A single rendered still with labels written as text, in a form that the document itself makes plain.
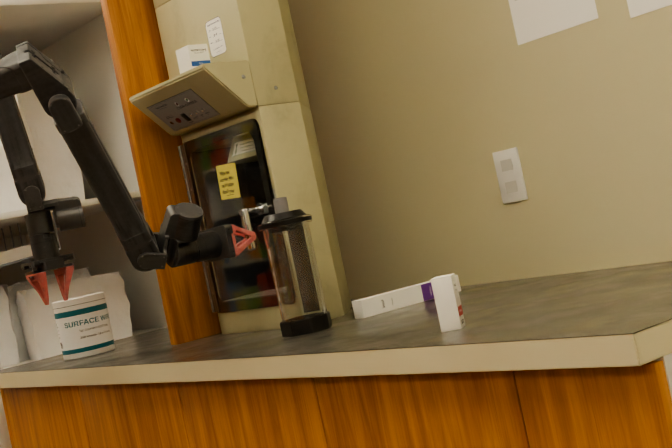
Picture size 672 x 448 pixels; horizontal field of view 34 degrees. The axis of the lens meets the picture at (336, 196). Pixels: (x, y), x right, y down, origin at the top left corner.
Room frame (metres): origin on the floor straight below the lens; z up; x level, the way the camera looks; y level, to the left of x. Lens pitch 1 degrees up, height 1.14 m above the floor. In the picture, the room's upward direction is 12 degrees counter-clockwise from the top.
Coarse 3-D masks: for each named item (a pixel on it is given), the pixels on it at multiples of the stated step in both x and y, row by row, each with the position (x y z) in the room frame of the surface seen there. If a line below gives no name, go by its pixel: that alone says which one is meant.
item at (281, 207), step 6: (276, 198) 2.17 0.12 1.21; (282, 198) 2.17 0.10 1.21; (276, 204) 2.17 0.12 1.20; (282, 204) 2.16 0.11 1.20; (276, 210) 2.17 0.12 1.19; (282, 210) 2.16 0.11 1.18; (288, 210) 2.17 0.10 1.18; (294, 210) 2.15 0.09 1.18; (300, 210) 2.16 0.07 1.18; (270, 216) 2.15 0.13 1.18; (276, 216) 2.14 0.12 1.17; (282, 216) 2.14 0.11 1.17; (288, 216) 2.14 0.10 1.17; (294, 216) 2.14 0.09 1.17; (264, 222) 2.15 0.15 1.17
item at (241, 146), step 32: (224, 128) 2.39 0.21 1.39; (256, 128) 2.30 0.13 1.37; (192, 160) 2.50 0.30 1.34; (224, 160) 2.41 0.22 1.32; (256, 160) 2.32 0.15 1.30; (256, 192) 2.33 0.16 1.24; (224, 224) 2.45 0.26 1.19; (256, 224) 2.35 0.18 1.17; (256, 256) 2.37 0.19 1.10; (224, 288) 2.49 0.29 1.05; (256, 288) 2.39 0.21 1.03
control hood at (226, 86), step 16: (208, 64) 2.23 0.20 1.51; (224, 64) 2.26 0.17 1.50; (240, 64) 2.28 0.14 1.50; (176, 80) 2.31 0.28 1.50; (192, 80) 2.28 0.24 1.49; (208, 80) 2.26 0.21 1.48; (224, 80) 2.25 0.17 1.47; (240, 80) 2.28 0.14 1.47; (144, 96) 2.42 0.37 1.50; (160, 96) 2.39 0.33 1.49; (208, 96) 2.31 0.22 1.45; (224, 96) 2.29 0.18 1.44; (240, 96) 2.27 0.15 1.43; (144, 112) 2.48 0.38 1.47; (224, 112) 2.34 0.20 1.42; (240, 112) 2.34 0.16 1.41; (192, 128) 2.46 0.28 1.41
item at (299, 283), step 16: (288, 224) 2.13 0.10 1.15; (304, 224) 2.15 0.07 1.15; (272, 240) 2.14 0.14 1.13; (288, 240) 2.13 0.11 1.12; (304, 240) 2.15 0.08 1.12; (272, 256) 2.15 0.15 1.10; (288, 256) 2.13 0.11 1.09; (304, 256) 2.14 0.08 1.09; (272, 272) 2.16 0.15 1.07; (288, 272) 2.13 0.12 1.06; (304, 272) 2.14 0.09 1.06; (288, 288) 2.14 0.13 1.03; (304, 288) 2.13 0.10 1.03; (320, 288) 2.16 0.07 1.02; (288, 304) 2.14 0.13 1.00; (304, 304) 2.13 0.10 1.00; (320, 304) 2.15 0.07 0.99; (288, 320) 2.14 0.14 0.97
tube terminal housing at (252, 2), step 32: (192, 0) 2.42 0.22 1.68; (224, 0) 2.33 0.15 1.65; (256, 0) 2.33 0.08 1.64; (160, 32) 2.54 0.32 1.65; (192, 32) 2.44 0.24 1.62; (224, 32) 2.35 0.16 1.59; (256, 32) 2.32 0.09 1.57; (288, 32) 2.44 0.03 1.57; (256, 64) 2.31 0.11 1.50; (288, 64) 2.36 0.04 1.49; (256, 96) 2.30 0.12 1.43; (288, 96) 2.35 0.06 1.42; (288, 128) 2.34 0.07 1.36; (288, 160) 2.33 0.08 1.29; (320, 160) 2.54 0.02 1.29; (288, 192) 2.32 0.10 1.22; (320, 192) 2.40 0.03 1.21; (320, 224) 2.36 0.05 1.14; (320, 256) 2.35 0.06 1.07; (224, 320) 2.53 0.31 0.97; (256, 320) 2.43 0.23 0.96
